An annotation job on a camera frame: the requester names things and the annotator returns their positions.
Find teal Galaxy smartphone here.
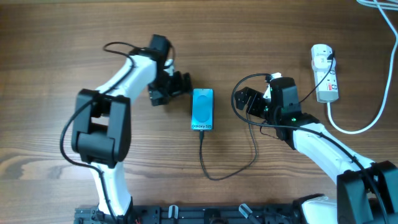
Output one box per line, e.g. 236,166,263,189
191,88,214,131

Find black USB charging cable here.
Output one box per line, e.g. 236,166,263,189
198,51,336,181

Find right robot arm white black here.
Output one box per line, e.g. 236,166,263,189
231,75,397,223

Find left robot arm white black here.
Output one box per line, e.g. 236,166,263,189
65,34,193,223

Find white charger adapter plug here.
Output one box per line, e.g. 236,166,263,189
312,54,333,72

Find white power strip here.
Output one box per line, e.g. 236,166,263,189
311,44,339,103

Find white power strip cord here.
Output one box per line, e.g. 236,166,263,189
326,0,398,135

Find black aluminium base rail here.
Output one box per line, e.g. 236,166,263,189
74,203,302,224

